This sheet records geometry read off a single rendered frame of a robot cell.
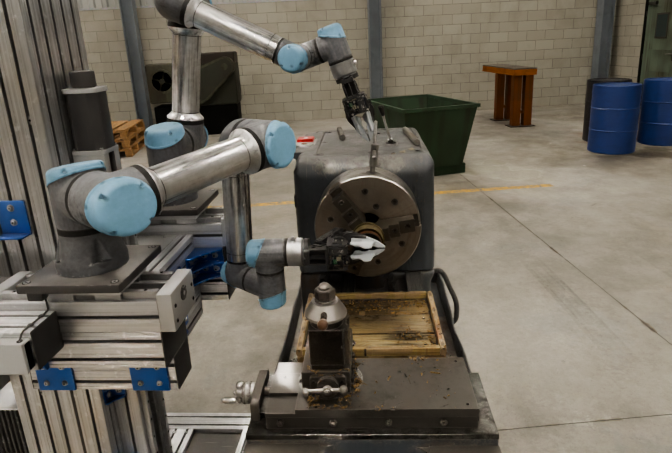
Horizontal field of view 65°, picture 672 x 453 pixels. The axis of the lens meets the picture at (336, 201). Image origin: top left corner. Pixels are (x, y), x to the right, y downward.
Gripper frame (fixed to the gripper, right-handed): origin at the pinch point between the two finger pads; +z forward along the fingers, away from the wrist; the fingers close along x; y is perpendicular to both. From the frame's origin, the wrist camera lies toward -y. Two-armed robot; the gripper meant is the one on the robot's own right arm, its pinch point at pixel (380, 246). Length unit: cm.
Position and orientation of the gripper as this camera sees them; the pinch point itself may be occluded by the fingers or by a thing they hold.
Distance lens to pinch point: 143.2
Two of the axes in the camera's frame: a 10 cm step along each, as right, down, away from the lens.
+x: -0.5, -9.6, -2.9
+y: -0.5, 2.9, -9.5
